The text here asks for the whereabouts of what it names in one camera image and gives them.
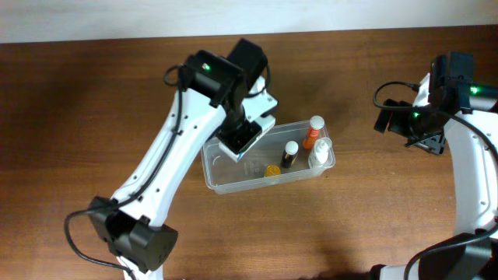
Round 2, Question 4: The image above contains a white Panadol box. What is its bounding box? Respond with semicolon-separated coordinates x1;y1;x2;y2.
216;115;275;163

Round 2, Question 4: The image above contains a small jar gold lid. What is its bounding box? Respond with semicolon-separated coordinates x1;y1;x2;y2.
265;165;282;177

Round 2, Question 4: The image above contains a dark bottle white cap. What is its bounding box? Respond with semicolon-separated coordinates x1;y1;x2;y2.
280;141;299;169

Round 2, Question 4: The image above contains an orange tube white cap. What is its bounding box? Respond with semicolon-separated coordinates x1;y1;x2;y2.
303;115;324;149

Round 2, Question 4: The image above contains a white spray bottle clear cap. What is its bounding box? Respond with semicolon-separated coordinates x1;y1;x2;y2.
308;137;332;168

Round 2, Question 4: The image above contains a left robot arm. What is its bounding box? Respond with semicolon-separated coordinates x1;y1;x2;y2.
88;39;278;279

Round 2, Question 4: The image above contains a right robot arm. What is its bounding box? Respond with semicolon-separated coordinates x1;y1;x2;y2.
370;52;497;279

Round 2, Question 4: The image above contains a clear plastic container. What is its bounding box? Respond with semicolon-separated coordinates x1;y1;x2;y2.
201;121;336;194

